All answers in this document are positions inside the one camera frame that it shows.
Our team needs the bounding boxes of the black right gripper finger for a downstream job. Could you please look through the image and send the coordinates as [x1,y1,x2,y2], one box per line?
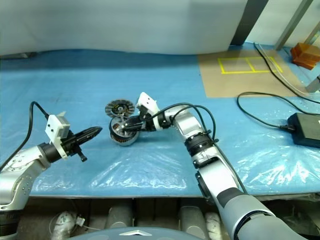
[124,116,144,127]
[122,124,144,135]

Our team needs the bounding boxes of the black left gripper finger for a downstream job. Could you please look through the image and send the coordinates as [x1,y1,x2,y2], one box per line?
[77,132,101,146]
[73,126,104,140]

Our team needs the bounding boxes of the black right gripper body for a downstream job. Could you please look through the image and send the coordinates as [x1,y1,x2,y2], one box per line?
[138,105,155,133]

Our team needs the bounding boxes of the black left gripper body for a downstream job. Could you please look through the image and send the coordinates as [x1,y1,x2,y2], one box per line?
[61,133,88,163]

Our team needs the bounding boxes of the silver spoked rotor black rim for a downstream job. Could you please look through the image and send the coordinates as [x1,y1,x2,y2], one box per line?
[114,118,136,138]

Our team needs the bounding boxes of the silver motor housing copper windings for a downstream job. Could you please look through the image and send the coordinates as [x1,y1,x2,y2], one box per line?
[108,115,141,149]

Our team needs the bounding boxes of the blue plastic table cover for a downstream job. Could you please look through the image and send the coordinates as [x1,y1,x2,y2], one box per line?
[0,41,320,198]

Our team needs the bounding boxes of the white wrapped rounded shape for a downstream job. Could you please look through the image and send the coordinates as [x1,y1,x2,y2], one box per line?
[204,211,223,239]
[53,211,76,236]

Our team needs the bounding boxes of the dark grey rounded shape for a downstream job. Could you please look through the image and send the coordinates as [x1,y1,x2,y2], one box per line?
[108,201,134,229]
[179,205,206,240]

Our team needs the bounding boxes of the grey-blue robot torso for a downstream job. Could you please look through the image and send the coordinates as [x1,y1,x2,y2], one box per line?
[74,226,238,240]

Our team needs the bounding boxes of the brown cardboard sheet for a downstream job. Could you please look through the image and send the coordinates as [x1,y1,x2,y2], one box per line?
[197,47,310,99]

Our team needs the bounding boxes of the yellow tape grid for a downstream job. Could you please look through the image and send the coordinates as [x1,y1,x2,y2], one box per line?
[217,56,285,76]

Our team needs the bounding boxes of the black power adapter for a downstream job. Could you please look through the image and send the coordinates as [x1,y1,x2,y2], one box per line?
[286,112,320,149]

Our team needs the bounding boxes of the orange translucent box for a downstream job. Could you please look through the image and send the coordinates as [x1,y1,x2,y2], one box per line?
[289,42,320,71]

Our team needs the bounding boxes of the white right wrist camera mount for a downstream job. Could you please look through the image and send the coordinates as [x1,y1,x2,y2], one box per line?
[136,91,162,132]

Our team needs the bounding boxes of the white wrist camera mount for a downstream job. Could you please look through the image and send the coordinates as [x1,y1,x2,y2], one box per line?
[44,111,71,161]
[136,91,162,132]

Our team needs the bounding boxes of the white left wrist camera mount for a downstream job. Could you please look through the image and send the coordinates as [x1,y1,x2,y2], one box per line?
[44,111,71,161]

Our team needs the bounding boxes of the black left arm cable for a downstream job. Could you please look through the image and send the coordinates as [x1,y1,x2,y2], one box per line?
[0,101,51,171]

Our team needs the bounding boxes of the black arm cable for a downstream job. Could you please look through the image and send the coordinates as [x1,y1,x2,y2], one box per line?
[149,102,249,194]
[0,101,51,171]

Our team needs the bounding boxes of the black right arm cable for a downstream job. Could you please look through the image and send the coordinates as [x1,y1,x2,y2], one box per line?
[149,102,249,194]

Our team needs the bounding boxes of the black adapter cable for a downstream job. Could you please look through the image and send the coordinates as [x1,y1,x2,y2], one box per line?
[236,91,294,131]

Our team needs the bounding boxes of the long black cable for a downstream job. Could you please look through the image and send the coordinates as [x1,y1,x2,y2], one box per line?
[253,41,320,105]

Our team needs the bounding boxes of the dark grey post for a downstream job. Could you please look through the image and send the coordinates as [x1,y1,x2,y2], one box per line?
[229,0,270,47]

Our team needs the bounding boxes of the white cable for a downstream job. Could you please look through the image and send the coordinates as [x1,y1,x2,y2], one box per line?
[256,43,310,96]

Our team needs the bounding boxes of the silver metal frame profile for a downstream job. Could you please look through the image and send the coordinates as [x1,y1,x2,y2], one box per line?
[304,21,320,94]

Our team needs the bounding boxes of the grey aluminium post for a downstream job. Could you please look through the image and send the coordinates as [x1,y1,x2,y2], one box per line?
[274,0,316,51]

